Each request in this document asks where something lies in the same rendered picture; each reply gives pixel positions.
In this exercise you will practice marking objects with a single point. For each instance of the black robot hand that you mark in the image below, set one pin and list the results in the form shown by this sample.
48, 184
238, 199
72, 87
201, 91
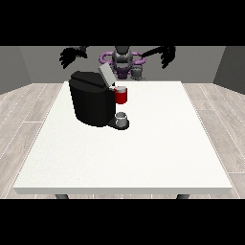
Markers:
167, 55
69, 56

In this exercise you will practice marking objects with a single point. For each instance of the black coffee machine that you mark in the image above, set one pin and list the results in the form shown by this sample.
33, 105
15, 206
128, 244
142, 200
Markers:
91, 102

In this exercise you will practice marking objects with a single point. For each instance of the dark table leg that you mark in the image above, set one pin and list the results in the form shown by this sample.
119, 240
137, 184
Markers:
183, 196
62, 196

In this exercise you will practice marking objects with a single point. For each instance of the small grey cup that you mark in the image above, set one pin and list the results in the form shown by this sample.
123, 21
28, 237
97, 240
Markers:
121, 119

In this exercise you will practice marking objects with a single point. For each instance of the small grey coffee pod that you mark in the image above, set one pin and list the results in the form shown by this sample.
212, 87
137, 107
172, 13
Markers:
137, 73

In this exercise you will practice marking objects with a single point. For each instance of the red pod holder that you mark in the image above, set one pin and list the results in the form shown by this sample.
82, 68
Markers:
121, 95

